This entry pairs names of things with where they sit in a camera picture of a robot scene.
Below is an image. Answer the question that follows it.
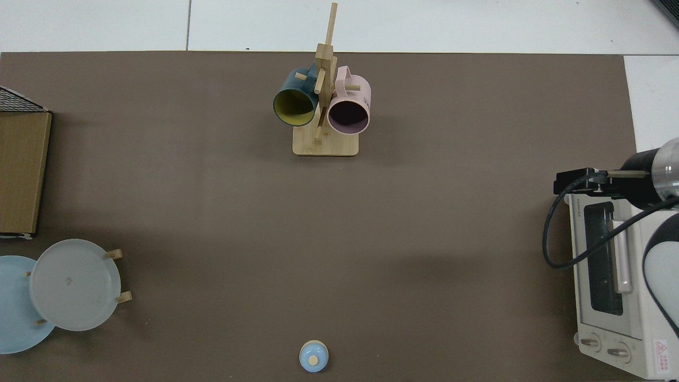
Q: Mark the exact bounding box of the pale toaster oven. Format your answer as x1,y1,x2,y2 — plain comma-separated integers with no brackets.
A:
564,193,679,380

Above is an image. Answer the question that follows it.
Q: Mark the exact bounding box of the dark grey panel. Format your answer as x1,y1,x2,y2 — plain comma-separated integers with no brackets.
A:
650,0,679,30

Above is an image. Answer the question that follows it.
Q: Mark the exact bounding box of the pink mug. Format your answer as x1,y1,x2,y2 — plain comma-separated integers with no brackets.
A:
327,66,372,135

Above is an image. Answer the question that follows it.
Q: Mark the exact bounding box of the wooden cup stand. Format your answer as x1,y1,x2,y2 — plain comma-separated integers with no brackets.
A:
292,3,360,157

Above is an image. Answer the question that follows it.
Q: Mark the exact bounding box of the brown table cloth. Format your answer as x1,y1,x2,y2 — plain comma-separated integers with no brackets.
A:
0,51,638,382

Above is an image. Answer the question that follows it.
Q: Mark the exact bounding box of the dark teal mug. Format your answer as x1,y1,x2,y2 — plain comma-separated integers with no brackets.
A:
273,64,322,127

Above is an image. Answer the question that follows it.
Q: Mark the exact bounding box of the small blue round bell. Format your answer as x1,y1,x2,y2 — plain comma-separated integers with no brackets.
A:
299,340,329,373

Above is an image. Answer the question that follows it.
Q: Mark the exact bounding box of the wooden plate rack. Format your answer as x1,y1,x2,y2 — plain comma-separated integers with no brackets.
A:
23,248,133,327

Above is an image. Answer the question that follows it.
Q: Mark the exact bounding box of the grey plate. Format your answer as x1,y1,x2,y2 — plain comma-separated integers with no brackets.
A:
29,239,122,332

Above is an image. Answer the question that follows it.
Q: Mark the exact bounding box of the light blue plate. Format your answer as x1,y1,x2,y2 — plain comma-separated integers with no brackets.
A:
0,255,57,354

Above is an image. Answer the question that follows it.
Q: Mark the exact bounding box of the wire basket with wooden floor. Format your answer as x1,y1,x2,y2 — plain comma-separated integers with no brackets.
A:
0,86,53,239

